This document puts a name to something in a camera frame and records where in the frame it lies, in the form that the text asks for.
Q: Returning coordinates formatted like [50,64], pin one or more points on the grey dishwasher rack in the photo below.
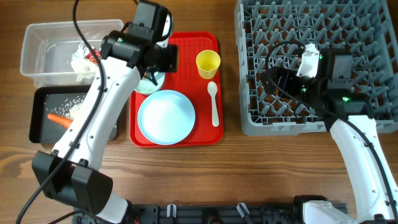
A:
[265,31]

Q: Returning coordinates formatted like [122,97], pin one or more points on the black tray bin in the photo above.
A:
[43,130]

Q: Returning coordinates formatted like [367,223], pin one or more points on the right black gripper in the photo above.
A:
[287,75]

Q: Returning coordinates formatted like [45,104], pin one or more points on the white plastic spoon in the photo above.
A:
[212,90]

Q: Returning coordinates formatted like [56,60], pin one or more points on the large light blue plate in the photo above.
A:
[166,117]

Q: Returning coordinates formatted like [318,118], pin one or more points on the orange carrot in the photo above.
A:
[65,122]

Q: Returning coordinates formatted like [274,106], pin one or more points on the white rice pile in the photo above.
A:
[69,107]

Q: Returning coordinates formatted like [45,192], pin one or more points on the clear plastic bin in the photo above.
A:
[46,55]

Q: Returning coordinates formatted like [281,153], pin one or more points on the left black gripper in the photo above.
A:
[173,65]

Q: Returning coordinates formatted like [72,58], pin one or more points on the white red wrapper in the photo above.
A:
[82,60]

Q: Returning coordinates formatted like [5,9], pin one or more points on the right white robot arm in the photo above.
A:
[323,82]

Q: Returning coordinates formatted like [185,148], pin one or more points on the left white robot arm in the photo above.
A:
[70,174]

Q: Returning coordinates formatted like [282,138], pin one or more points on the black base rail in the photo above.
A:
[273,213]

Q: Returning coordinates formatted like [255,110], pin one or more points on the yellow plastic cup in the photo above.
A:
[208,63]

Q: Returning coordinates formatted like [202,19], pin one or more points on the light green bowl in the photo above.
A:
[146,87]

